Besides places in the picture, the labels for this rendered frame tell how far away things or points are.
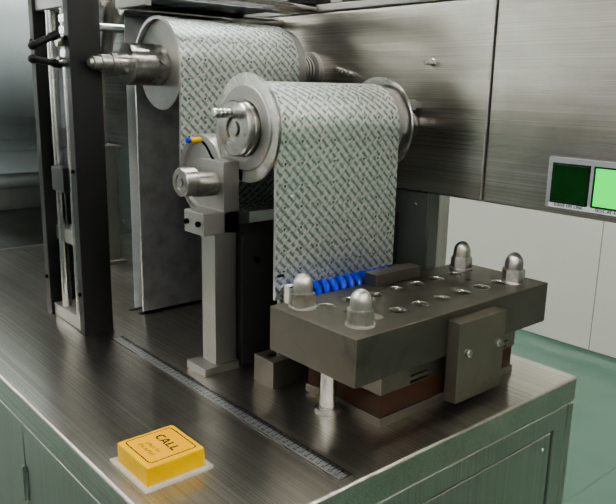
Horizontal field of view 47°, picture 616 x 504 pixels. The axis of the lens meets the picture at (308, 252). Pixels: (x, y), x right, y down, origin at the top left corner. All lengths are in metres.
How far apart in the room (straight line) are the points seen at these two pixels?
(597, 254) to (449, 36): 2.62
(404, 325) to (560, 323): 3.01
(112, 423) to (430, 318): 0.41
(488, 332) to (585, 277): 2.77
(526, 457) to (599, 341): 2.71
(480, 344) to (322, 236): 0.26
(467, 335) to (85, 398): 0.51
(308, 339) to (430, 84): 0.50
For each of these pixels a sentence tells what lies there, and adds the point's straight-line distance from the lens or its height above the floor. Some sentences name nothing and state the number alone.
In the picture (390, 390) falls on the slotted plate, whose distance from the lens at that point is 0.89.
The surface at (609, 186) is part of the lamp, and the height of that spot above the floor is 1.19.
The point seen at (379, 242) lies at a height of 1.08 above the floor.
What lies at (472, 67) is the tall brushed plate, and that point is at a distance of 1.12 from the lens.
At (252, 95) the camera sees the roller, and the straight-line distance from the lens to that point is 0.95.
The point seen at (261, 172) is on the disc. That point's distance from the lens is 0.95.
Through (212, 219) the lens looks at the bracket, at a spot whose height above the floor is 1.13.
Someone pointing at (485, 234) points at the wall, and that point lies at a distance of 4.00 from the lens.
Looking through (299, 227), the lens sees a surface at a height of 1.12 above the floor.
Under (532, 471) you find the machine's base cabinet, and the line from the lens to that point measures 1.10.
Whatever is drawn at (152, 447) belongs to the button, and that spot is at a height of 0.92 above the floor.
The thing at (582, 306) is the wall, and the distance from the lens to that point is 3.76.
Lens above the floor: 1.31
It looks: 13 degrees down
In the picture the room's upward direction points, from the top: 1 degrees clockwise
